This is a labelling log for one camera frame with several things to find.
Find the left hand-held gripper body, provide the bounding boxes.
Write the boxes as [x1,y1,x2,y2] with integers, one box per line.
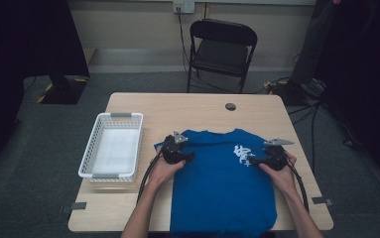
[162,130,190,165]

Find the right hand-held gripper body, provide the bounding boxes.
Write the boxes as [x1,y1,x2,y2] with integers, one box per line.
[264,138,296,172]

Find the blue t-shirt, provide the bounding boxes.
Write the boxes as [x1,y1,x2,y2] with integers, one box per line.
[154,128,278,238]

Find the white plastic basket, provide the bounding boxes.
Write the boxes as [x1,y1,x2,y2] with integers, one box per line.
[77,112,145,183]

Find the person's right hand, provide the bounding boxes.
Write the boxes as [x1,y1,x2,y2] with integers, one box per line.
[258,150,299,196]

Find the person's left hand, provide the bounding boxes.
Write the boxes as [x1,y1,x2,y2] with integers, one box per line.
[147,147,188,190]

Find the grey tape strip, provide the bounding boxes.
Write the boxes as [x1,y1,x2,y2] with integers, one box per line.
[62,201,88,214]
[311,195,334,206]

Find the black floor stand base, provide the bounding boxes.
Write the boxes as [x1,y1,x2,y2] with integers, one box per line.
[264,76,327,107]

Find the black folding chair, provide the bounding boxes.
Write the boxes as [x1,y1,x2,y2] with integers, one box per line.
[186,18,259,94]

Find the grey stand cover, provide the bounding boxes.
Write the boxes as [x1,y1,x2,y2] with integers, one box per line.
[290,0,336,85]

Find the black yellow-striped stand base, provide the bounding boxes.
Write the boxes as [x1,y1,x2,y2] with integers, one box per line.
[36,74,90,106]

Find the dark curtain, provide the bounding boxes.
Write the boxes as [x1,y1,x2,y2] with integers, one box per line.
[313,0,380,196]

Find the black curtain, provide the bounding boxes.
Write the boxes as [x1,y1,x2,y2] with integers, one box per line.
[0,0,91,177]

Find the left hand-held gripper cable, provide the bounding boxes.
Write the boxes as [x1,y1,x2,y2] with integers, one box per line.
[135,152,166,204]

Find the hand-held gripper cable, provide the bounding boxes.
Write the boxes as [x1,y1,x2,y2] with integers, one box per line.
[286,154,312,213]
[135,152,166,204]

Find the right hand-held gripper cable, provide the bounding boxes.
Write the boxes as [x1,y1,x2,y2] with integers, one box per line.
[286,154,312,213]

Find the black floor cables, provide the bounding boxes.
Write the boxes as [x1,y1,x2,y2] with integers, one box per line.
[286,98,365,176]

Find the white wall socket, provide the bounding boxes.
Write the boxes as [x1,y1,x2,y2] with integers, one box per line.
[173,0,195,15]

